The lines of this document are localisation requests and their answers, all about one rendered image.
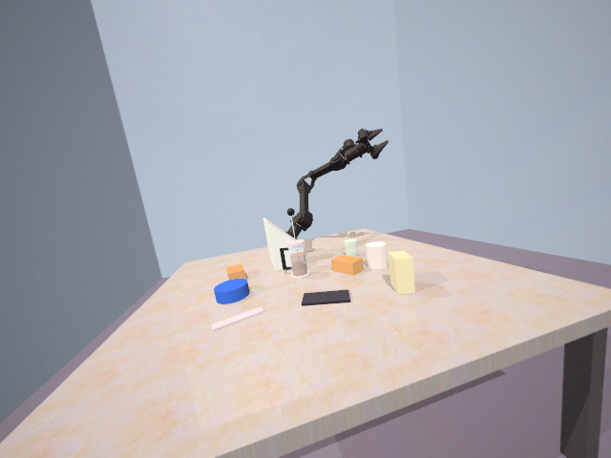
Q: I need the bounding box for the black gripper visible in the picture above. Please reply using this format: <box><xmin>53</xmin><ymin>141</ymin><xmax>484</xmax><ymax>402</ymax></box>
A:
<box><xmin>353</xmin><ymin>128</ymin><xmax>389</xmax><ymax>159</ymax></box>

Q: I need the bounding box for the blue cylinder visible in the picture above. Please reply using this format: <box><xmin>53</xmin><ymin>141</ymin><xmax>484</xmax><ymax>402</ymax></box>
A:
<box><xmin>214</xmin><ymin>279</ymin><xmax>249</xmax><ymax>304</ymax></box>

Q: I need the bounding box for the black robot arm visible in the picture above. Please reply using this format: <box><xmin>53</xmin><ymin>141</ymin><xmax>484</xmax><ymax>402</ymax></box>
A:
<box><xmin>286</xmin><ymin>139</ymin><xmax>357</xmax><ymax>239</ymax></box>

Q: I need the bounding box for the french press coffee maker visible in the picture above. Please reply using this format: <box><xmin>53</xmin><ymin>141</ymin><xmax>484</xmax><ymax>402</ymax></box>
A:
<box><xmin>280</xmin><ymin>208</ymin><xmax>310</xmax><ymax>279</ymax></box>

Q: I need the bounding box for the white flat bar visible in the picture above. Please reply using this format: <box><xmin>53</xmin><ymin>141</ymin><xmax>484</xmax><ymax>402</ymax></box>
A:
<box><xmin>211</xmin><ymin>307</ymin><xmax>264</xmax><ymax>331</ymax></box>

